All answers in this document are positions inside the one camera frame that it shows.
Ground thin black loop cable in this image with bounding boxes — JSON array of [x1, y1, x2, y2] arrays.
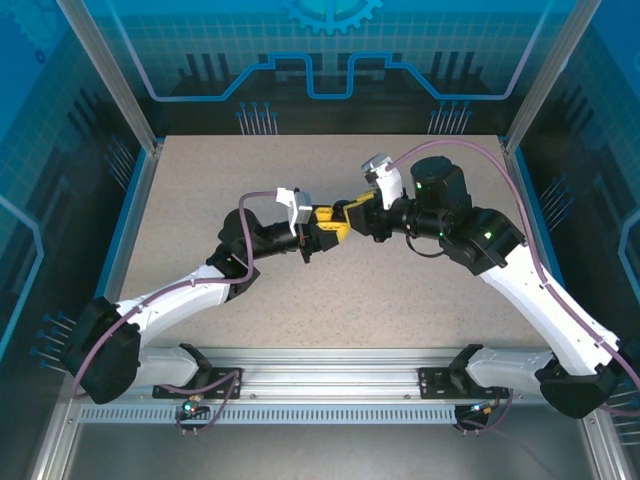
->
[[403, 232, 447, 260]]

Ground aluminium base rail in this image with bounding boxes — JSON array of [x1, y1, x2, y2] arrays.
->
[[149, 347, 511, 401]]

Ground aluminium frame post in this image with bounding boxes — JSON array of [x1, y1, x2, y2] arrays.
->
[[55, 0, 165, 155], [503, 0, 605, 155]]

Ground slotted grey cable duct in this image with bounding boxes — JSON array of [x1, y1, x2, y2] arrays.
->
[[78, 403, 474, 426]]

